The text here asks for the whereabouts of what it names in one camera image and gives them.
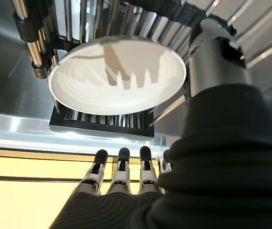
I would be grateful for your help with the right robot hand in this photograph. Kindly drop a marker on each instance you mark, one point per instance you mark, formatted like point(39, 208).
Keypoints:
point(222, 167)

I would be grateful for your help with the large beige plate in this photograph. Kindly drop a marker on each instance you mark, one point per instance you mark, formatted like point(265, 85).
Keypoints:
point(102, 95)

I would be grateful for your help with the black sink dish rack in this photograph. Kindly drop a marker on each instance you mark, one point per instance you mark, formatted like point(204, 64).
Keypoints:
point(102, 126)

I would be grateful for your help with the stainless steel kitchen sink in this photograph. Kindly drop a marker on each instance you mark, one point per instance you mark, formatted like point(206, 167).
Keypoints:
point(7, 71)

